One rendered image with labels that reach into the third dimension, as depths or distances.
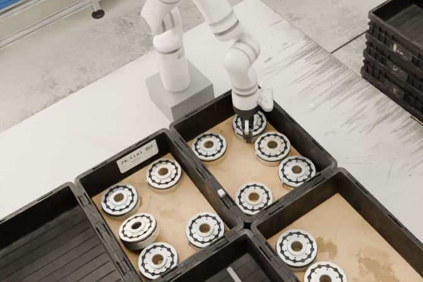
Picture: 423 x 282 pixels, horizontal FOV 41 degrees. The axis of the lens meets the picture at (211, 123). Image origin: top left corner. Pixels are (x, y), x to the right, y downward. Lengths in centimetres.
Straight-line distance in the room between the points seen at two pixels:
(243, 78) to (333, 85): 62
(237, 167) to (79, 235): 48
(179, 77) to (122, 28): 163
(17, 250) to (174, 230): 43
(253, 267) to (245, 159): 33
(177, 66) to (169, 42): 10
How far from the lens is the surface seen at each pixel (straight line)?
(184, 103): 185
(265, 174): 160
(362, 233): 152
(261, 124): 167
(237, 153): 165
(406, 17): 261
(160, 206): 158
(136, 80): 209
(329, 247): 149
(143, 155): 163
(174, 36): 173
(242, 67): 139
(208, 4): 134
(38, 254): 162
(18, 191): 192
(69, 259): 158
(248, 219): 141
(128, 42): 332
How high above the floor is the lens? 216
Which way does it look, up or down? 50 degrees down
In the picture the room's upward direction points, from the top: 10 degrees counter-clockwise
